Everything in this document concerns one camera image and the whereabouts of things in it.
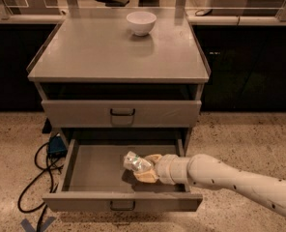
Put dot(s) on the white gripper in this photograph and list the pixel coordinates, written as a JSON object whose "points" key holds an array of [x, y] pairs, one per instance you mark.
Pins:
{"points": [[162, 170]]}

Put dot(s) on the crushed 7up can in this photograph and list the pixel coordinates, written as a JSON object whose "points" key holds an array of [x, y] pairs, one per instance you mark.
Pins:
{"points": [[135, 163]]}

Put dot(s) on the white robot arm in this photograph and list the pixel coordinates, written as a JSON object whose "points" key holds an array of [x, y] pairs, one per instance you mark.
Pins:
{"points": [[206, 172]]}

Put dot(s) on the open grey middle drawer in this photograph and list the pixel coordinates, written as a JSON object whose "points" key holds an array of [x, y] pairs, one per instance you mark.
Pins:
{"points": [[94, 180]]}

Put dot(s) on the grey metal drawer cabinet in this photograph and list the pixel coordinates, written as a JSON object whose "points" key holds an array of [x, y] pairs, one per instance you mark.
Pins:
{"points": [[94, 56]]}

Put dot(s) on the closed grey top drawer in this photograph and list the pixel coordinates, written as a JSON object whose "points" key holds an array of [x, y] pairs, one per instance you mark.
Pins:
{"points": [[122, 114]]}

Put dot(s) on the blue power adapter box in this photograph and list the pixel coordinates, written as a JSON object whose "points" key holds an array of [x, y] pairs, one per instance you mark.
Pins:
{"points": [[56, 147]]}

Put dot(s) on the blue tape floor marker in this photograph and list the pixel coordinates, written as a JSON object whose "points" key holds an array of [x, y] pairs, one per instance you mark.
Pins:
{"points": [[28, 227]]}

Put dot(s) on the white ceramic bowl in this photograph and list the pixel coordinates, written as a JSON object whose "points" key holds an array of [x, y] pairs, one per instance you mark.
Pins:
{"points": [[141, 23]]}

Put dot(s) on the black office chair seat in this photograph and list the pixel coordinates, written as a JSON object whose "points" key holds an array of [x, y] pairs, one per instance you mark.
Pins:
{"points": [[114, 3]]}

